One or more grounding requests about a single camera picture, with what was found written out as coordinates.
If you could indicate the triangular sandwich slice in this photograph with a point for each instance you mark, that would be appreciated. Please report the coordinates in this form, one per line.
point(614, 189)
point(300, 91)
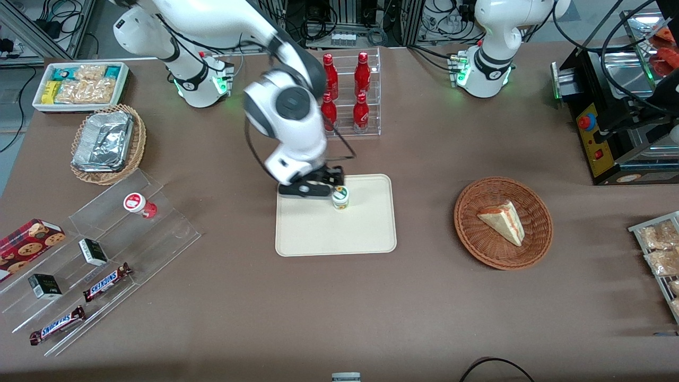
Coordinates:
point(504, 222)

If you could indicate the Snickers chocolate bar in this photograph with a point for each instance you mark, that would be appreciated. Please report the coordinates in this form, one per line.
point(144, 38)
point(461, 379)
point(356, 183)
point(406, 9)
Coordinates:
point(106, 283)
point(57, 324)

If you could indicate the white power strip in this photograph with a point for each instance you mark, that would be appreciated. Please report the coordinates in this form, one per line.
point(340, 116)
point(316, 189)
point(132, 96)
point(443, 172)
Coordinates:
point(344, 38)

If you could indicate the white plastic snack bin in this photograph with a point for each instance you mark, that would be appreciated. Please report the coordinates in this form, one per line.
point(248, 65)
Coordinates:
point(125, 79)

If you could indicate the grey device at table edge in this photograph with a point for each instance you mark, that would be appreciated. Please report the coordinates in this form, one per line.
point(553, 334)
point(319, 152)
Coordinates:
point(346, 377)

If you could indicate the yellow snack packet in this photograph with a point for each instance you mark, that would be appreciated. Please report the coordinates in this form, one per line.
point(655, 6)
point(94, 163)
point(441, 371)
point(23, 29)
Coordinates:
point(50, 93)

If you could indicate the small black carton box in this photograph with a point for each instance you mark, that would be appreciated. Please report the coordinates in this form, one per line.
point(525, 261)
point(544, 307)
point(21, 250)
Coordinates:
point(93, 252)
point(45, 286)

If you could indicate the red cookie box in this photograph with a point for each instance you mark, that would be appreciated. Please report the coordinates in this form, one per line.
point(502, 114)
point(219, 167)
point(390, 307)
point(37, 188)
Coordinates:
point(26, 244)

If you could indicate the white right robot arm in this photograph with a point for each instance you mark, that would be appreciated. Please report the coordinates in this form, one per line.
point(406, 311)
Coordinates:
point(289, 106)

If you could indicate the clear bagged pastry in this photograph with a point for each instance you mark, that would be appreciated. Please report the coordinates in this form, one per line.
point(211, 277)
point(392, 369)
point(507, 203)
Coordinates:
point(658, 236)
point(663, 262)

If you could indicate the green gum jar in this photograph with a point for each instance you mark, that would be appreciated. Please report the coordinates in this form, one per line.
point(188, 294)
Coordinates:
point(340, 201)

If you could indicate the silver foil container stack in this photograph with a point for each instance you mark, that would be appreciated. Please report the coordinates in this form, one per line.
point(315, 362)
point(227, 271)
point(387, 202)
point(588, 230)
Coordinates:
point(103, 140)

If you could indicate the clear acrylic bottle rack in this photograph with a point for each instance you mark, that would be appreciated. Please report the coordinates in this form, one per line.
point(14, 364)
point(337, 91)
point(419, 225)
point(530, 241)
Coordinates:
point(374, 127)

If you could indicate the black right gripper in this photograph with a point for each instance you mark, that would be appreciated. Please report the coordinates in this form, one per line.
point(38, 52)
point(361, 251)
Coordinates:
point(331, 175)

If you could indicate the steel tray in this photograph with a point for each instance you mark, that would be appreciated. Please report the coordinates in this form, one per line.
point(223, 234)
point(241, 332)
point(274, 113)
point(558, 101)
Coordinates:
point(639, 26)

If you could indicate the teal snack packet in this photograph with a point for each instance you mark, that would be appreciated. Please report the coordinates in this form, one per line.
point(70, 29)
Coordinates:
point(113, 71)
point(62, 74)

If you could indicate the red gum jar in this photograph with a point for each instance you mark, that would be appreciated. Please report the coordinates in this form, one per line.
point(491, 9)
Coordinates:
point(134, 202)

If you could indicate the black machine with red button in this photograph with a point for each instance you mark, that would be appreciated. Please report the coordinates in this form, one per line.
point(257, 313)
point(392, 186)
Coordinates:
point(599, 138)

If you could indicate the clear acrylic stepped shelf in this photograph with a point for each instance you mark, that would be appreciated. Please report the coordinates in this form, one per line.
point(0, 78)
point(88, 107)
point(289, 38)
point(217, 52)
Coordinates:
point(170, 233)

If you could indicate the cream plastic tray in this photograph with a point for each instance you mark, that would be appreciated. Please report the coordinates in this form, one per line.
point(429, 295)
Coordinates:
point(339, 233)

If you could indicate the brown wicker basket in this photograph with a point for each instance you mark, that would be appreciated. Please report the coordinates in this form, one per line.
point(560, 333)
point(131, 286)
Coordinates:
point(477, 239)

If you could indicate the clear cracker packet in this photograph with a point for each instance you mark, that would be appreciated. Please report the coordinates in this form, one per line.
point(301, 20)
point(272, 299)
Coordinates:
point(90, 72)
point(85, 91)

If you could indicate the light wicker basket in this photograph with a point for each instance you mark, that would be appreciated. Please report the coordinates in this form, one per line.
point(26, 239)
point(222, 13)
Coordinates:
point(139, 148)

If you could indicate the red cola bottle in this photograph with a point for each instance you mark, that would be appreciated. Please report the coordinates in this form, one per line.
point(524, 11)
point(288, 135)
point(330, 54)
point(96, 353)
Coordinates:
point(330, 79)
point(360, 115)
point(363, 77)
point(329, 114)

